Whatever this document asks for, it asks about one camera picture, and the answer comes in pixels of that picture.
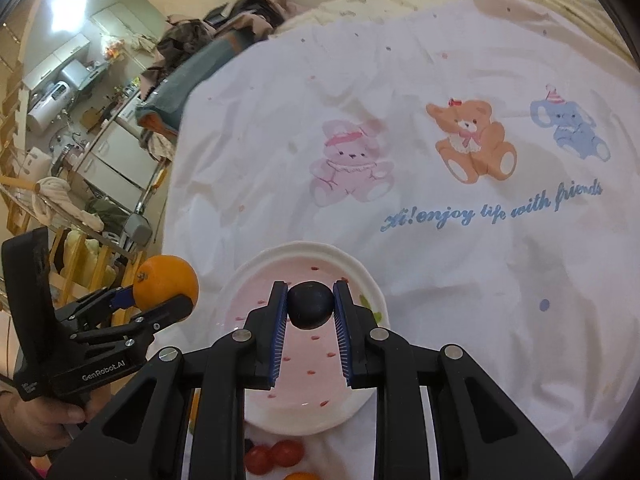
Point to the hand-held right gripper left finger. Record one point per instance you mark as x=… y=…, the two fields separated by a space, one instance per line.
x=280 y=332

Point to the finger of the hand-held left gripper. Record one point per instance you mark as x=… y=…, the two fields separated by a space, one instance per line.
x=160 y=315
x=122 y=297

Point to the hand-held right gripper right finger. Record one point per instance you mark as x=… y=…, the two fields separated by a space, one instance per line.
x=342 y=332

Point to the dark purple grape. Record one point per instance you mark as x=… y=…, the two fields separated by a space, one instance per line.
x=310 y=305

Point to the white plate with pink pattern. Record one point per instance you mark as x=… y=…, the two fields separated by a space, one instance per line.
x=310 y=260

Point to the small blueberry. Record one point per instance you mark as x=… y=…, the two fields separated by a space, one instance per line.
x=248 y=444

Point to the red cherry tomato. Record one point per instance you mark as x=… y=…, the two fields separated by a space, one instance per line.
x=286 y=452
x=259 y=460

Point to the person's left hand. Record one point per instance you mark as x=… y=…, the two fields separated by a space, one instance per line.
x=40 y=425

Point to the wooden rack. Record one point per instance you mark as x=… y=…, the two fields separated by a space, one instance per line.
x=75 y=265

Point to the grey chair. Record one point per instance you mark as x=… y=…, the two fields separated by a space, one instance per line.
x=137 y=230

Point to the white mop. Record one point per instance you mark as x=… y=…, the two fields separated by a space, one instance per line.
x=55 y=195

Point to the white printed blanket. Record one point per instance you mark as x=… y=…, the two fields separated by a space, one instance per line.
x=450 y=260

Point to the white kitchen cabinet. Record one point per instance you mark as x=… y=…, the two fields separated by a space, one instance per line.
x=120 y=155

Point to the white cylindrical appliance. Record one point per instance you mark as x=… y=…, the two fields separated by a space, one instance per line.
x=42 y=115

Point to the white rice cooker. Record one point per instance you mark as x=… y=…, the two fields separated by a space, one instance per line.
x=59 y=91

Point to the teal cushion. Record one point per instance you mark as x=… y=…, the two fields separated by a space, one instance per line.
x=190 y=80

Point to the grey kitchen appliance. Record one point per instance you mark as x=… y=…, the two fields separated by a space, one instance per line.
x=75 y=74

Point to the ceiling light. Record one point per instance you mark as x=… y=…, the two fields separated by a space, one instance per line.
x=65 y=7

